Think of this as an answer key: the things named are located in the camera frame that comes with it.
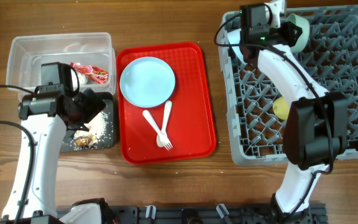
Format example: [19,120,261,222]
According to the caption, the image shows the pale green bowl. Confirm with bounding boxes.
[287,14,310,54]

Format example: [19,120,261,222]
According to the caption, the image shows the white tissue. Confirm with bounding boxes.
[71,71,88,88]

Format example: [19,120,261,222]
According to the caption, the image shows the red snack wrapper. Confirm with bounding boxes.
[70,62,109,84]

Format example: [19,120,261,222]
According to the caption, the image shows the yellow plastic cup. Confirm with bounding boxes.
[273,96,290,120]

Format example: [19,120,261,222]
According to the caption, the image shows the light blue bowl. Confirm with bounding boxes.
[227,29,247,65]

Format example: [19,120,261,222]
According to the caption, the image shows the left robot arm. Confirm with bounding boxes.
[0,62,119,223]

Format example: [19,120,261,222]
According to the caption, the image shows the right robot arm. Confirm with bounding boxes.
[239,1,347,223]

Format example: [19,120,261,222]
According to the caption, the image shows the black food waste tray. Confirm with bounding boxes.
[60,92,115,152]

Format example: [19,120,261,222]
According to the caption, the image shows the grey dishwasher rack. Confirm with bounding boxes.
[218,5,358,166]

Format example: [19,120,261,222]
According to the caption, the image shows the clear plastic waste bin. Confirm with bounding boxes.
[6,32,116,95]

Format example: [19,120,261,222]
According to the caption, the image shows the white rice pile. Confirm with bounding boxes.
[60,111,114,152]

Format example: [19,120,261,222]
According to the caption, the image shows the brown dried mushroom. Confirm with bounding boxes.
[75,134,98,148]

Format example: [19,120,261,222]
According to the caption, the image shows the light blue plate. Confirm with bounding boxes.
[119,57,176,108]

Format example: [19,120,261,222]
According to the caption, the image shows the white plastic spoon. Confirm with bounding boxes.
[142,110,165,147]

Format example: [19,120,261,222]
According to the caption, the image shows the white plastic fork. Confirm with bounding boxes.
[157,100,172,151]

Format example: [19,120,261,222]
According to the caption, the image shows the red plastic tray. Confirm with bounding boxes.
[116,42,217,165]

